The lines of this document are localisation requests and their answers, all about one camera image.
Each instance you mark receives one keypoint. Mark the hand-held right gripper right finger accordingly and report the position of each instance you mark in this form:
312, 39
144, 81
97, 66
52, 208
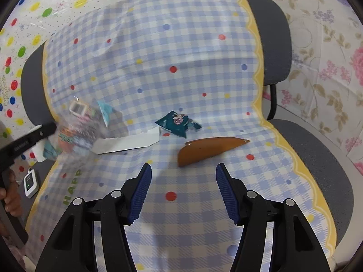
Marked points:
227, 195

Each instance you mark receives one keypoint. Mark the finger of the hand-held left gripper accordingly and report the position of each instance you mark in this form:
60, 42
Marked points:
42, 133

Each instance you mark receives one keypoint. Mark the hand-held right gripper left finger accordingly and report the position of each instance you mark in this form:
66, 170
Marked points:
140, 195

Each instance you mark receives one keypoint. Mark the clear plastic bag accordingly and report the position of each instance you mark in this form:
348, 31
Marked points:
79, 130

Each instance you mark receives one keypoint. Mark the brown leather sheath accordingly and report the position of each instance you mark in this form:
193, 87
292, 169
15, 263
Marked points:
204, 150

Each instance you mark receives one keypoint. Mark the person's left hand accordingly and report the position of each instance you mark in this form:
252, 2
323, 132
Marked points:
14, 201

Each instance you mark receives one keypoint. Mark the small white device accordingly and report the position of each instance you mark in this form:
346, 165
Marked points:
30, 184

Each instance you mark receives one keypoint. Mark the white paper piece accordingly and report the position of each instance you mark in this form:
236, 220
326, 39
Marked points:
127, 144

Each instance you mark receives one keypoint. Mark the teal printed wrapper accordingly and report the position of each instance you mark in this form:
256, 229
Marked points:
175, 123

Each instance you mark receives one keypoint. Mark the balloon print plastic sheet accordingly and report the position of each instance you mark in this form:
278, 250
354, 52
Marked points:
37, 14

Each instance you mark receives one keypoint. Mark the blue checked dotted cloth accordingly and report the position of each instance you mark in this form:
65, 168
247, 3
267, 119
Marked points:
184, 48

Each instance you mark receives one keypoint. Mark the floral print plastic sheet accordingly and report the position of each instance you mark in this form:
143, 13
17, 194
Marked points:
326, 62

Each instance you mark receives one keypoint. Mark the grey padded chair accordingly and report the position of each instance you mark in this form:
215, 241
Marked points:
272, 34

